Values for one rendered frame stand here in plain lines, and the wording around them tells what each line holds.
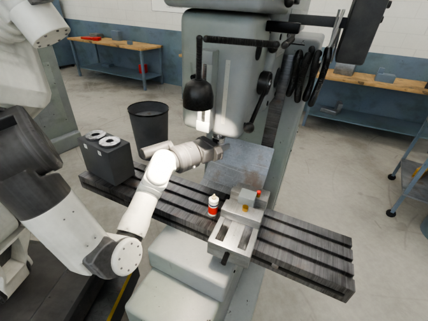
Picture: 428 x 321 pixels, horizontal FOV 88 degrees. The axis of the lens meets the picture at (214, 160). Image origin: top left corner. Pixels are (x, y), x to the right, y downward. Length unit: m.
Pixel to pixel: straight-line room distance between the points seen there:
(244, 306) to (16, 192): 1.35
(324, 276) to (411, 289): 1.53
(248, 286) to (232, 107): 1.24
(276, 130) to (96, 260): 0.89
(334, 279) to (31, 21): 0.99
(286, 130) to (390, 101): 4.11
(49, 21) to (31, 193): 0.27
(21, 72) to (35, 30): 0.09
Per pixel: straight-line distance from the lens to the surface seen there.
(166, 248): 0.97
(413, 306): 2.32
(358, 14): 0.85
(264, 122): 1.12
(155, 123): 2.65
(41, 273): 1.41
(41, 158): 0.44
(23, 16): 0.48
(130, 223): 0.60
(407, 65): 5.03
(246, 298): 1.60
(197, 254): 0.95
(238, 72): 0.60
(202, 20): 0.62
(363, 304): 2.12
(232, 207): 0.85
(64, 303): 1.26
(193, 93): 0.51
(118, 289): 1.42
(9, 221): 1.00
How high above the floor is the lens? 1.63
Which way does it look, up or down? 34 degrees down
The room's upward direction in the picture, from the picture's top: 4 degrees clockwise
